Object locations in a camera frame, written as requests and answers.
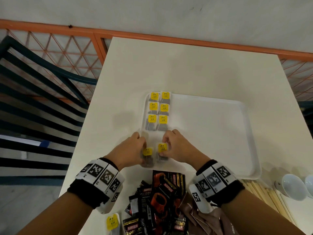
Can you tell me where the orange mesh fence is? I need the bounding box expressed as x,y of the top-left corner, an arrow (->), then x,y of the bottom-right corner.
0,19 -> 313,102

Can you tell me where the white plastic tray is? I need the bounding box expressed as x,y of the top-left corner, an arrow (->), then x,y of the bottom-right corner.
141,92 -> 262,180

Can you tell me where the grid of tea bags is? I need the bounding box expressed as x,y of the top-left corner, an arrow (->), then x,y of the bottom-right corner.
145,91 -> 171,132

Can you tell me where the black wristband with marker tags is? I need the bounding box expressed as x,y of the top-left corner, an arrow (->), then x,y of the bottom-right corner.
67,157 -> 125,215
188,159 -> 245,214

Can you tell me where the person's right forearm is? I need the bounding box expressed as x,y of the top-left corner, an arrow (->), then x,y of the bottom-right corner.
220,188 -> 306,235

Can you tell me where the bundle of wooden stir sticks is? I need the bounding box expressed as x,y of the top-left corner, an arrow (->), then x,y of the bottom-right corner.
240,179 -> 297,226

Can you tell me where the yellow tag tea bag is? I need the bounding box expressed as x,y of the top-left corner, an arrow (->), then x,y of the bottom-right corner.
141,147 -> 155,168
157,143 -> 169,162
106,213 -> 121,235

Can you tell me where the person's left hand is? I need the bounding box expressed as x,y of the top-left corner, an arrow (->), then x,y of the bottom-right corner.
105,132 -> 147,171

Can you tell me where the person's left forearm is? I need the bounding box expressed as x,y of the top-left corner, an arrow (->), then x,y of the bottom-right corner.
16,190 -> 95,235

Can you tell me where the pile of brown sachets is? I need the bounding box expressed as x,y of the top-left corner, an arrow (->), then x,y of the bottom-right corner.
178,192 -> 239,235

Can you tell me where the white ceramic cup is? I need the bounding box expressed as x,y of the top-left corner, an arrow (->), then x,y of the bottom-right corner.
274,174 -> 309,201
304,175 -> 313,196

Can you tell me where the pile of black coffee sachets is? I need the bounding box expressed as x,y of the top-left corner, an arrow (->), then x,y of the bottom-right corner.
122,170 -> 189,235

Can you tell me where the person's right hand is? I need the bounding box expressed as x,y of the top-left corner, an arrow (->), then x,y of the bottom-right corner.
160,129 -> 211,172

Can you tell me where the dark green slatted metal chair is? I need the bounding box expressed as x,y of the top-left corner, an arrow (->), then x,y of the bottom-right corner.
0,35 -> 98,186
297,101 -> 313,140

